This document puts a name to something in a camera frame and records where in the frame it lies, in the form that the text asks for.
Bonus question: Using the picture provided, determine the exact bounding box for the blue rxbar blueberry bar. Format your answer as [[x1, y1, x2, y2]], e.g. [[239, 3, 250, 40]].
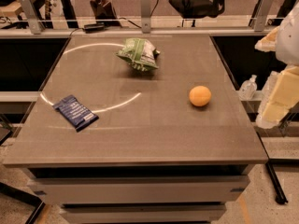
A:
[[52, 95, 99, 133]]

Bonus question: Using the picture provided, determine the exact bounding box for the left metal rail bracket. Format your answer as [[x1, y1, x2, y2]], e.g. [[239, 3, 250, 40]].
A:
[[19, 0, 44, 35]]

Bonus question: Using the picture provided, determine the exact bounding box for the orange fruit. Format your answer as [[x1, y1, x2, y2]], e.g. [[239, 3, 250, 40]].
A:
[[189, 86, 211, 106]]

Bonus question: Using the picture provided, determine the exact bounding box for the lower table drawer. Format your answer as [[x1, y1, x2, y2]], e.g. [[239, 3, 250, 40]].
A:
[[60, 204, 226, 224]]

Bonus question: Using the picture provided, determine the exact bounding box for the table drawer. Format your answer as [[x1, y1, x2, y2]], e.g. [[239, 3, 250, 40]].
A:
[[28, 175, 249, 204], [60, 204, 226, 224]]

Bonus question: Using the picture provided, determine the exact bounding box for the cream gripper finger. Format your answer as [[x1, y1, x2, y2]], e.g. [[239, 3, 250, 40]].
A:
[[254, 27, 278, 52], [255, 65, 299, 129]]

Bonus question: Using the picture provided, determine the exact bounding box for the middle metal rail bracket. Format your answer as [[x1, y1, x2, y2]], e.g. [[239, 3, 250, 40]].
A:
[[140, 0, 151, 34]]

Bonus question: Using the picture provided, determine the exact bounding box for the metal rail bracket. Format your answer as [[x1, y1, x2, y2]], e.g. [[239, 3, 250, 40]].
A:
[[19, 0, 44, 35], [251, 0, 274, 32], [140, 0, 151, 34]]

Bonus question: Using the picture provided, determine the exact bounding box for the green jalapeno chip bag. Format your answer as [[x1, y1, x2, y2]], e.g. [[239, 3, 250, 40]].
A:
[[116, 38, 160, 72]]

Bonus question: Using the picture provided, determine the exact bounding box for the clear sanitizer bottle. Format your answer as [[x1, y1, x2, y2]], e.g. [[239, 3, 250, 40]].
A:
[[238, 75, 257, 100]]

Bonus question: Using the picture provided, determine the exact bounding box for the upper table drawer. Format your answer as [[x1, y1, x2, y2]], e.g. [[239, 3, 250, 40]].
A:
[[28, 175, 249, 204]]

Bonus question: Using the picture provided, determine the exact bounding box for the black office chair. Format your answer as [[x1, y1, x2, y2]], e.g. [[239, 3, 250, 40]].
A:
[[168, 0, 225, 19]]

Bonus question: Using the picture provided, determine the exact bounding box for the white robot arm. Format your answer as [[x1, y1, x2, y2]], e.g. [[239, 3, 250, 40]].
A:
[[255, 4, 299, 129]]

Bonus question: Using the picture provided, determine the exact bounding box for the right metal rail bracket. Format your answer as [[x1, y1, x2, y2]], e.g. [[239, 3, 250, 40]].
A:
[[251, 0, 274, 32]]

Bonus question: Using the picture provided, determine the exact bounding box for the black power adapter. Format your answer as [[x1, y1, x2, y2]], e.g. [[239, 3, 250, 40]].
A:
[[83, 22, 105, 33]]

